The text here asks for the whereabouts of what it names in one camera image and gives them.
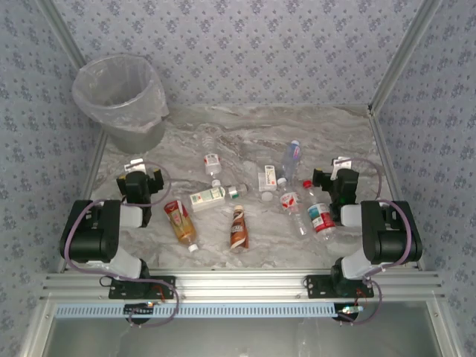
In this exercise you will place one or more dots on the clear bottle blue cap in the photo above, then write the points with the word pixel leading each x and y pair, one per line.
pixel 291 158

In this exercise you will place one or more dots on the clear bottle red cap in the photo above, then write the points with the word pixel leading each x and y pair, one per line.
pixel 320 217

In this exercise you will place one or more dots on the clear bottle red-white label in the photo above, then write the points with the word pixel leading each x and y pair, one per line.
pixel 290 202

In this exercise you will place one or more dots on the amber tea bottle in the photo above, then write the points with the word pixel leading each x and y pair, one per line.
pixel 182 227

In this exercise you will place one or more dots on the small white carton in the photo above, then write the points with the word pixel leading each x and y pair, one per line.
pixel 269 178

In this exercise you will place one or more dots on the clear bottle large green-white label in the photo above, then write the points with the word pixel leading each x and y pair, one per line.
pixel 206 199

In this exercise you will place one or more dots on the clear bottle small green-red label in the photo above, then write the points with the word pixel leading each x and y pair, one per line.
pixel 212 163

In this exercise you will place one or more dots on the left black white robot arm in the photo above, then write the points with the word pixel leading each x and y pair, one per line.
pixel 89 238

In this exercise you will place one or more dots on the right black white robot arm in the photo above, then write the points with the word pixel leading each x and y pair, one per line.
pixel 390 241

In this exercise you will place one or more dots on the grey waste bin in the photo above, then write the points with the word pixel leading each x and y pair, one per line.
pixel 137 143

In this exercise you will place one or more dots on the clear plastic bin liner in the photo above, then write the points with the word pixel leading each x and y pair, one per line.
pixel 122 119

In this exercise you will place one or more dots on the brown chocolate drink bottle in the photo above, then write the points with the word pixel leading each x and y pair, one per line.
pixel 238 230

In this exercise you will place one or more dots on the small black circuit board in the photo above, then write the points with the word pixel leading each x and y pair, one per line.
pixel 139 308
pixel 347 309

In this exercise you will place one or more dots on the grey metal lower panel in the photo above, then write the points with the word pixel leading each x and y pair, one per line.
pixel 238 338

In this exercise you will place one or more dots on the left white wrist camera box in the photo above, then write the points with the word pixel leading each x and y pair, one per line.
pixel 134 166

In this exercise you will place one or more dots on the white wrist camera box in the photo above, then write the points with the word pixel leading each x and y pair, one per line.
pixel 342 163
pixel 134 166

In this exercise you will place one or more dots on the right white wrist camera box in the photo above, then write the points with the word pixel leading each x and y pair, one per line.
pixel 342 163

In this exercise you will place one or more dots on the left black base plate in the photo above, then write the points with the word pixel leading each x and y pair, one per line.
pixel 163 288

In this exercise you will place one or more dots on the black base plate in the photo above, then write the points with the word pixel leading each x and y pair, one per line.
pixel 318 288
pixel 163 288

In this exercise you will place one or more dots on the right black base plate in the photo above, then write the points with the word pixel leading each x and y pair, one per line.
pixel 318 288

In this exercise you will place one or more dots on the aluminium mounting rail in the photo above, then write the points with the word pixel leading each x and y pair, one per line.
pixel 238 284

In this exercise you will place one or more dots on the aluminium corner post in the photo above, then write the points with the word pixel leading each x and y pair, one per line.
pixel 63 35
pixel 403 56

